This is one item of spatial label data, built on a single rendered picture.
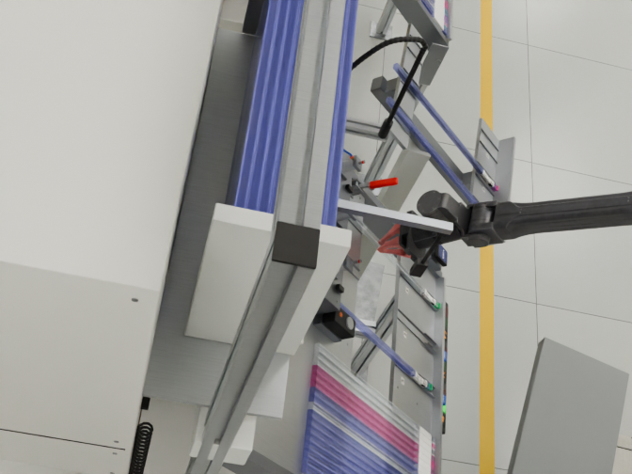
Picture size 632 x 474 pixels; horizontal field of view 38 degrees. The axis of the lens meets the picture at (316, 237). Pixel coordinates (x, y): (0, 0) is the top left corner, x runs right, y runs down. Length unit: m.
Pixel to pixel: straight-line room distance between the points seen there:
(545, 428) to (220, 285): 1.34
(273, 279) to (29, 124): 0.38
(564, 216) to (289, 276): 1.01
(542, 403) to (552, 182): 1.35
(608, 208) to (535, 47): 2.26
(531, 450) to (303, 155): 1.56
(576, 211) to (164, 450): 1.00
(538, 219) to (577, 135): 1.96
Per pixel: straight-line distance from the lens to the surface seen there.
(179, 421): 2.09
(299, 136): 0.88
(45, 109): 1.09
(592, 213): 1.77
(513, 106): 3.70
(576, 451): 2.38
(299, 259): 0.81
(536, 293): 3.26
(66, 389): 1.29
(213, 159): 1.47
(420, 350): 2.11
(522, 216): 1.82
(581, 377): 2.46
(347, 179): 1.78
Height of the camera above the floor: 2.59
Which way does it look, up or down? 57 degrees down
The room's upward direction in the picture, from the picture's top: 24 degrees clockwise
